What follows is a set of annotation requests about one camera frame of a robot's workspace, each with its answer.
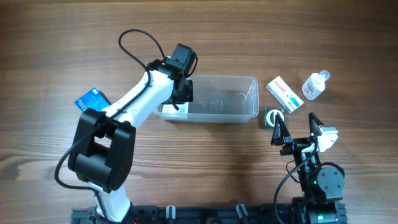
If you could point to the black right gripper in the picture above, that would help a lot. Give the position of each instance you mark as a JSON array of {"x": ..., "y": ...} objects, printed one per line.
[{"x": 294, "y": 144}]

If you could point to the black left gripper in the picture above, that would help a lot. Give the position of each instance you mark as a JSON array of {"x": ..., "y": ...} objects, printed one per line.
[{"x": 188, "y": 94}]

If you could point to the white medicine box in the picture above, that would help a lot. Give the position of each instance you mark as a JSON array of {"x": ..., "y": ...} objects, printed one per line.
[{"x": 182, "y": 108}]

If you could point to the blue medicine box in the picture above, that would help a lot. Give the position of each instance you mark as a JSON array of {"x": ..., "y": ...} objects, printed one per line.
[{"x": 93, "y": 99}]

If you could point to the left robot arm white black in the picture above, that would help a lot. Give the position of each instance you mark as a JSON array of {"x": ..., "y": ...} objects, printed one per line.
[{"x": 103, "y": 147}]

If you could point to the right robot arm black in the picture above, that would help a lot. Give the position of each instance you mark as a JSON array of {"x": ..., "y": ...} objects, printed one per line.
[{"x": 321, "y": 183}]

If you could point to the clear plastic container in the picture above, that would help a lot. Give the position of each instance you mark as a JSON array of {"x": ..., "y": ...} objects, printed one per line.
[{"x": 217, "y": 99}]

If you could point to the green round tin box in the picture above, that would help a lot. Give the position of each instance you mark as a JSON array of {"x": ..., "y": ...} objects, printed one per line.
[{"x": 270, "y": 115}]

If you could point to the white Panadol box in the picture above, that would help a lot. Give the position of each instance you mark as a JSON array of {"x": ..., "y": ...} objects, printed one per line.
[{"x": 284, "y": 94}]

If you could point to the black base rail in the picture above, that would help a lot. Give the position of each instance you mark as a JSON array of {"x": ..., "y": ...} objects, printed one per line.
[{"x": 237, "y": 214}]

